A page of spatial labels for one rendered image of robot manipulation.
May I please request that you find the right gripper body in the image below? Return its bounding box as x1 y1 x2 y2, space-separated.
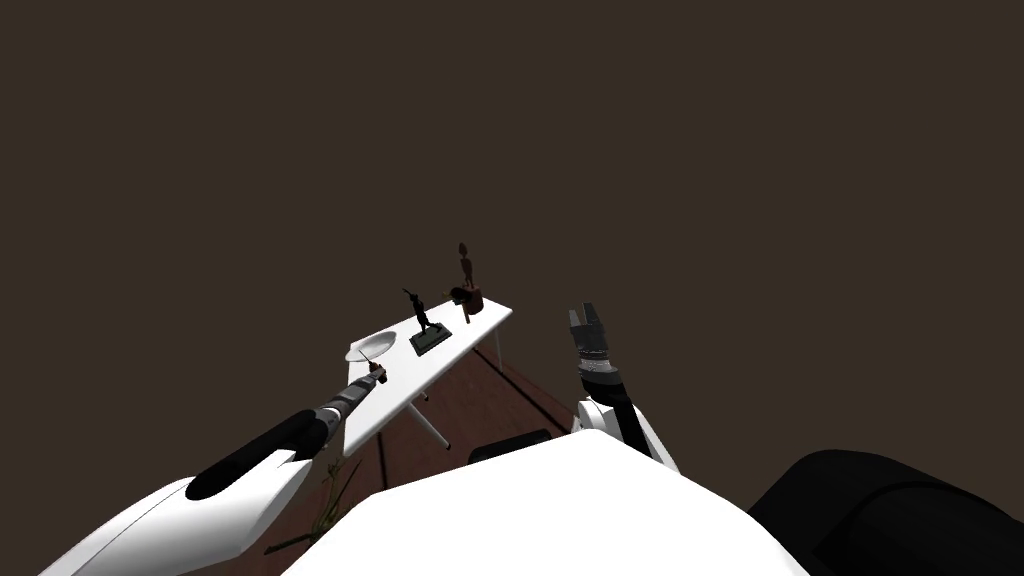
569 322 614 365

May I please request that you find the white bowl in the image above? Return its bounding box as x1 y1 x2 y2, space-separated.
344 329 398 364

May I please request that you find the white table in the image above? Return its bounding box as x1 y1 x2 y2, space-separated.
342 295 515 459

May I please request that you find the black figure statue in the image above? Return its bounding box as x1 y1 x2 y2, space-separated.
401 287 454 358

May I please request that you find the brown figure statue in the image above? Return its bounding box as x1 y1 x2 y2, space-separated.
443 242 486 326

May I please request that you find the green plant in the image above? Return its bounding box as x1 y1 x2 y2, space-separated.
263 457 363 558

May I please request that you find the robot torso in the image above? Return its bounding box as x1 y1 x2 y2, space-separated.
279 427 811 576

